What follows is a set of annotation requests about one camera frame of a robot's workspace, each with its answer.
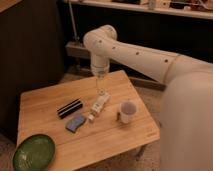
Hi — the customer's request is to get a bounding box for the green bowl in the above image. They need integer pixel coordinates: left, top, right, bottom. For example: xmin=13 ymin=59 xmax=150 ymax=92
xmin=13 ymin=134 xmax=55 ymax=171

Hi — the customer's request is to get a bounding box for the black striped box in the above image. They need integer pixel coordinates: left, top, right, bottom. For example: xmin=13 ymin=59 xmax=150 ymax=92
xmin=57 ymin=99 xmax=83 ymax=119

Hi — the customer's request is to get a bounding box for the wooden folding table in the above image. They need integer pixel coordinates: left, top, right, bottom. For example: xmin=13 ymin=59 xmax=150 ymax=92
xmin=17 ymin=71 xmax=160 ymax=171

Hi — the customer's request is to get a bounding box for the metal stand pole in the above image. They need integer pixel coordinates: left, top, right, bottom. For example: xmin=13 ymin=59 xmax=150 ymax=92
xmin=68 ymin=0 xmax=80 ymax=44

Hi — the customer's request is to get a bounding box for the white tube bottle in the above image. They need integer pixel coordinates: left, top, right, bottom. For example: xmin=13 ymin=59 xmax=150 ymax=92
xmin=88 ymin=93 xmax=110 ymax=122

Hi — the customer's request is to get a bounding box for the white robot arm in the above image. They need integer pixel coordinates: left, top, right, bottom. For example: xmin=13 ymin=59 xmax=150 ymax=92
xmin=83 ymin=25 xmax=213 ymax=171

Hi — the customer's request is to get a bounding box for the long grey metal beam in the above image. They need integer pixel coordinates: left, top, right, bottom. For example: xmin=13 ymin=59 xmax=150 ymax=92
xmin=65 ymin=42 xmax=90 ymax=59

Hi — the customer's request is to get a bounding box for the blue sponge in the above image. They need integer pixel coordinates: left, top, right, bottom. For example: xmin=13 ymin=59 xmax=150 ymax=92
xmin=65 ymin=114 xmax=86 ymax=133

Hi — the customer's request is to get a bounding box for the white mug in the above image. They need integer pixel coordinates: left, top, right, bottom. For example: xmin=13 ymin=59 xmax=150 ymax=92
xmin=119 ymin=101 xmax=137 ymax=124

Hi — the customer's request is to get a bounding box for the white shelf with clutter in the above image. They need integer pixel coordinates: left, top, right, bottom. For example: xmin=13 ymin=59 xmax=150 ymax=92
xmin=63 ymin=0 xmax=213 ymax=20

